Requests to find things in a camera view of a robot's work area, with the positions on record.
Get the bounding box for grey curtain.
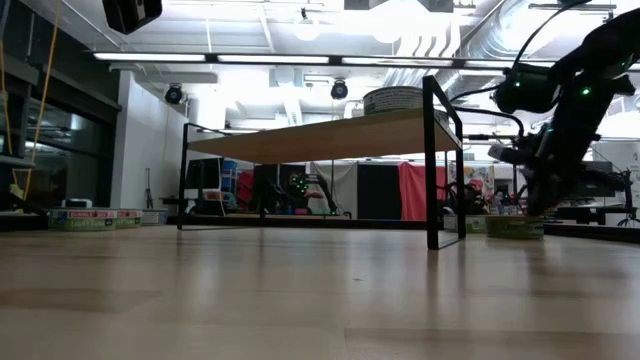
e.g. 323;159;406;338
308;161;359;217

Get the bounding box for black monitor on arm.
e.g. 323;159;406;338
582;160;617;199

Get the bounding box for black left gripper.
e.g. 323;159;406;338
102;0;164;35

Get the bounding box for background robot green lights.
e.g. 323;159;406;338
279;172;341;216

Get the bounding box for yellow cable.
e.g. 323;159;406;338
0;0;62;201

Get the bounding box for wooden shelf black frame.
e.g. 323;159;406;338
177;74;468;251

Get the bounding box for black background monitor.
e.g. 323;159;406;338
185;157;224;192

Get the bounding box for red curtain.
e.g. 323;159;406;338
398;161;450;222

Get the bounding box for white dome ceiling lamp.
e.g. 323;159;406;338
292;7;322;43

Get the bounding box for long ceiling light strip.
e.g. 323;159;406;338
92;51;640;71

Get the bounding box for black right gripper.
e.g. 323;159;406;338
524;127;601;217

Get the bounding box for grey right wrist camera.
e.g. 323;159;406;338
487;143;532;166

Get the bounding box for colourful poster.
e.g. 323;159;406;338
448;164;496;201

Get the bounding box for blue storage bin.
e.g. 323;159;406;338
222;159;239;194

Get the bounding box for silver-lid tuna can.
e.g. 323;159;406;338
363;85;425;117
141;208;170;226
115;208;145;230
48;208;119;232
442;214;489;235

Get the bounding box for gold-lid tuna can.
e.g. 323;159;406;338
484;214;546;240

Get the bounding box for black metal table frame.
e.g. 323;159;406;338
0;212;640;245

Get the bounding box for silver ventilation duct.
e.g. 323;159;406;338
384;0;556;89

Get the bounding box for black ceiling spotlight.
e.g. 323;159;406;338
163;83;184;106
329;78;350;101

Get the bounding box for black partition panel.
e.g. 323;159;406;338
356;163;401;221

